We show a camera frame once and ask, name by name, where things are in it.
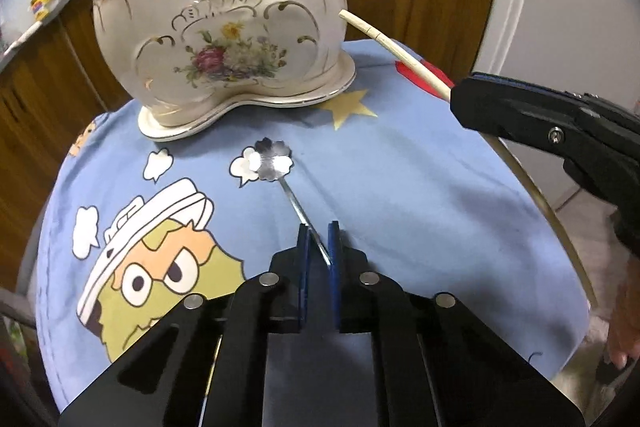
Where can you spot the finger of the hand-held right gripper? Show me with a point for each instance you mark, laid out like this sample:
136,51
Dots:
525,85
505,112

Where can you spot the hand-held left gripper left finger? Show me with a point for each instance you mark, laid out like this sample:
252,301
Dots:
302,267

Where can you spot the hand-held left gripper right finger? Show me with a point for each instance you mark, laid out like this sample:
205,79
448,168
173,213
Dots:
334,267

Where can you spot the silver flower-shaped spoon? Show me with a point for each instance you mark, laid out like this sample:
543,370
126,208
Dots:
270,162

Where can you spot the cream floral ceramic utensil holder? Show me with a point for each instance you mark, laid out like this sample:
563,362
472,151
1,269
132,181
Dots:
150,32

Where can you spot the person's right hand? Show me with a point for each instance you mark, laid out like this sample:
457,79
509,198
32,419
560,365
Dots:
625,332

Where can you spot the white door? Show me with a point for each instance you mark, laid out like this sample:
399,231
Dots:
550,7

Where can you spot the blue cartoon printed cloth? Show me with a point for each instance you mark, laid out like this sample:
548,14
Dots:
425,207

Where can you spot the cream ceramic saucer tray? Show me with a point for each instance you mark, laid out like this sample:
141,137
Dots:
170,129

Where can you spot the grey kitchen countertop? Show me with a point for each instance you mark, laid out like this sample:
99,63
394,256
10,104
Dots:
60,7

